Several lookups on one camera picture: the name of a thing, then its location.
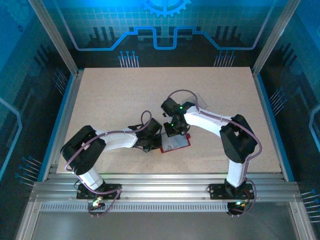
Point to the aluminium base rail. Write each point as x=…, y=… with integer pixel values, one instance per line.
x=162, y=187

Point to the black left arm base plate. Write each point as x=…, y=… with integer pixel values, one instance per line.
x=112, y=188

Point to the aluminium frame leg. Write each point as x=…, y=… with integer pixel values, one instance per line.
x=302, y=220
x=27, y=220

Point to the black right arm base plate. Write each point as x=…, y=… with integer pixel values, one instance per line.
x=217, y=193

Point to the red leather card holder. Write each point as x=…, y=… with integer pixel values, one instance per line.
x=175, y=145

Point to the controller board with leds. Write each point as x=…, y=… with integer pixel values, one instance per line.
x=96, y=203
x=237, y=205

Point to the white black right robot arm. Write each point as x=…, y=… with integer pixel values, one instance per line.
x=207, y=122

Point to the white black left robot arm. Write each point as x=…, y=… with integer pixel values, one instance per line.
x=117, y=140

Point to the left controller board with leds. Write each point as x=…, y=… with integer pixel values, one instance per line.
x=96, y=203

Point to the right controller board with leds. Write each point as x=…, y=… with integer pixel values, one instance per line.
x=237, y=205

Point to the aluminium table side rail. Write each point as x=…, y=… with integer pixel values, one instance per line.
x=67, y=112
x=265, y=112

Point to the aluminium corner post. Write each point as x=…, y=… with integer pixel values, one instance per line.
x=54, y=37
x=275, y=37

